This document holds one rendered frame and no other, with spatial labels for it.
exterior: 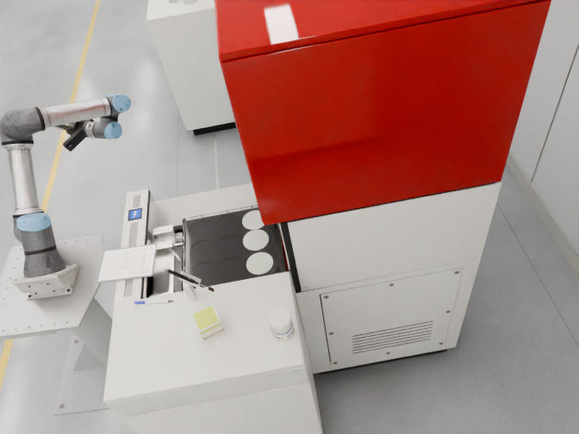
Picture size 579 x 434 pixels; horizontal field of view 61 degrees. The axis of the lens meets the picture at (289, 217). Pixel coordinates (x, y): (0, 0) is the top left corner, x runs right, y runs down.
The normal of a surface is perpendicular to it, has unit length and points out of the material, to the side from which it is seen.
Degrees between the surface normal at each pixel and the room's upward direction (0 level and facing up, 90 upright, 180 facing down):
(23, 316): 0
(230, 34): 0
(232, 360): 0
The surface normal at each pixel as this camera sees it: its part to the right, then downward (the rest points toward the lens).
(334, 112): 0.14, 0.74
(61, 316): -0.13, -0.64
